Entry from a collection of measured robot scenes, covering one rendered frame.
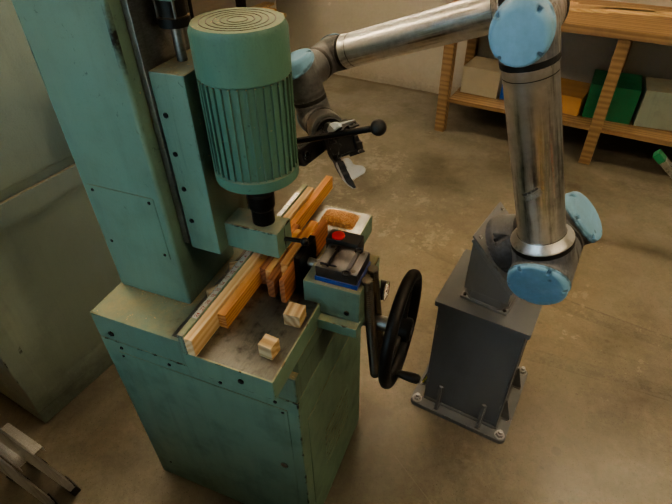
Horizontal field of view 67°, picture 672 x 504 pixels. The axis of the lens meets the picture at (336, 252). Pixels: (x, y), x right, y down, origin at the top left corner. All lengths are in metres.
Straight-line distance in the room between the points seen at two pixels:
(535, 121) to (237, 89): 0.59
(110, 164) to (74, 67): 0.20
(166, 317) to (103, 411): 0.98
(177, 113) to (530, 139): 0.71
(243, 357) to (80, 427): 1.27
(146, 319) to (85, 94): 0.55
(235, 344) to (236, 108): 0.47
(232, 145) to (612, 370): 1.87
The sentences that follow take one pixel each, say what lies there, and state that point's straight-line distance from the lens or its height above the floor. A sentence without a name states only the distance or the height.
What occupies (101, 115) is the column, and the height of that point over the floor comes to 1.30.
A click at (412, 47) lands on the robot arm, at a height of 1.32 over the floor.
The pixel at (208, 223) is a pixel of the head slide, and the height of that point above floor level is 1.05.
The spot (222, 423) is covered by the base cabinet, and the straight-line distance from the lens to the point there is 1.47.
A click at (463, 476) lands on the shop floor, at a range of 1.96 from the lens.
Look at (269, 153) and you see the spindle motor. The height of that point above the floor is 1.25.
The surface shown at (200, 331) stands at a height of 0.95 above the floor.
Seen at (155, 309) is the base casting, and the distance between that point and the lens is 1.36.
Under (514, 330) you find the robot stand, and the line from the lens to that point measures 1.64.
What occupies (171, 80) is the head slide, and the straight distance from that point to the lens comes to 1.02.
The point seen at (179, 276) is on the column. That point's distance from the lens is 1.28.
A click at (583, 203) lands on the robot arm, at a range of 1.51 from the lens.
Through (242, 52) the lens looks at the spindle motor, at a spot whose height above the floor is 1.44.
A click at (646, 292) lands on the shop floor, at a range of 2.85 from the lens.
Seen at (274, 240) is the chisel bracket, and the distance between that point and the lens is 1.14.
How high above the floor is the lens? 1.71
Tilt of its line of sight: 40 degrees down
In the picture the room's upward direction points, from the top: 1 degrees counter-clockwise
